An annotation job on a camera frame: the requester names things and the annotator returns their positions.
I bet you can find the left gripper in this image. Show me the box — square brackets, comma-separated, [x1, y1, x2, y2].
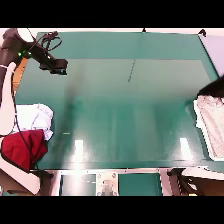
[39, 56, 69, 76]

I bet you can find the white garment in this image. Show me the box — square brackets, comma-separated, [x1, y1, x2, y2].
[13, 103, 55, 142]

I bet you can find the red garment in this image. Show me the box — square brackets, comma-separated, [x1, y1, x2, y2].
[1, 129, 49, 173]

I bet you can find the cream garment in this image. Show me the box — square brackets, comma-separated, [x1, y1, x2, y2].
[193, 94, 224, 162]

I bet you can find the black cable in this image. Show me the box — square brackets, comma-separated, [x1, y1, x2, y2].
[35, 30, 63, 52]
[9, 79, 38, 173]

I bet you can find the silver frame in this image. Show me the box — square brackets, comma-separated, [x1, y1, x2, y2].
[39, 167, 224, 197]

